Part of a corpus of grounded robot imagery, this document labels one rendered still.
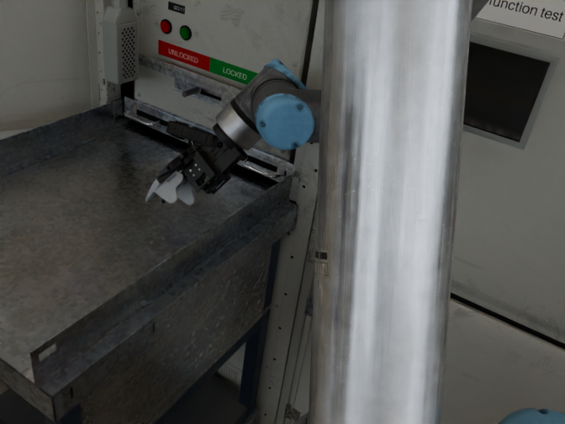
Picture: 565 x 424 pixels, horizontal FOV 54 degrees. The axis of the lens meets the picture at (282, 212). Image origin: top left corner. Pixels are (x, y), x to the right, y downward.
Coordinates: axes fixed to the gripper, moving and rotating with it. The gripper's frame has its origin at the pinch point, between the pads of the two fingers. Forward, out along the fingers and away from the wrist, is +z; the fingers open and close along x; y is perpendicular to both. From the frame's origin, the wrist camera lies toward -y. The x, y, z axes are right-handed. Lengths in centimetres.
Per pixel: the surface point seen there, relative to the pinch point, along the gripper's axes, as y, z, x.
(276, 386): 43, 29, 53
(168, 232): 7.3, 3.2, 0.9
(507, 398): 75, -24, 30
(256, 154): -1.0, -15.8, 24.5
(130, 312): 21.0, 7.2, -19.5
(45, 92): -50, 15, 16
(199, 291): 22.6, 1.7, -5.9
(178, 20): -34.8, -23.8, 15.0
